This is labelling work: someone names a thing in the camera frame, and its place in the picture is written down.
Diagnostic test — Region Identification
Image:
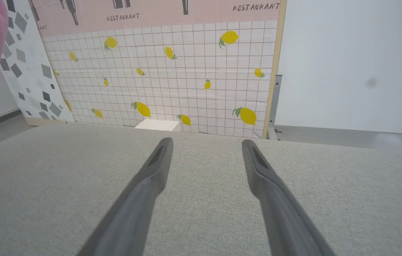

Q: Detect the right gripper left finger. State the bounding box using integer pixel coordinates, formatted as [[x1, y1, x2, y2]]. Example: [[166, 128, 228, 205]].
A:
[[77, 138, 174, 256]]

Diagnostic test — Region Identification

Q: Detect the white box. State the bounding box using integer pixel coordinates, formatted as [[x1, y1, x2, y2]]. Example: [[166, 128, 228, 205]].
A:
[[134, 119, 181, 132]]

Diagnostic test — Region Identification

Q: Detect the grey terrazzo pattern panel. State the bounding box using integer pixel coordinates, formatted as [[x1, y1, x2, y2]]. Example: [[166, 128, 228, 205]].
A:
[[0, 0, 75, 123]]

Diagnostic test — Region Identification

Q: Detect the lemon tile backdrop panel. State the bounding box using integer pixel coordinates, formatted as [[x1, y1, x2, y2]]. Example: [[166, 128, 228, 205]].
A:
[[28, 0, 287, 139]]

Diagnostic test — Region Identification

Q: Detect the grey metal panel support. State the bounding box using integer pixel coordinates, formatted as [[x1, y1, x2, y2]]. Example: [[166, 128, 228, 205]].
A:
[[266, 74, 283, 140]]

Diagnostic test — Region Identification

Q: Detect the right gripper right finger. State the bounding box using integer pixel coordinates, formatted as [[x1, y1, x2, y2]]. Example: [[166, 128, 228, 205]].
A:
[[242, 139, 336, 256]]

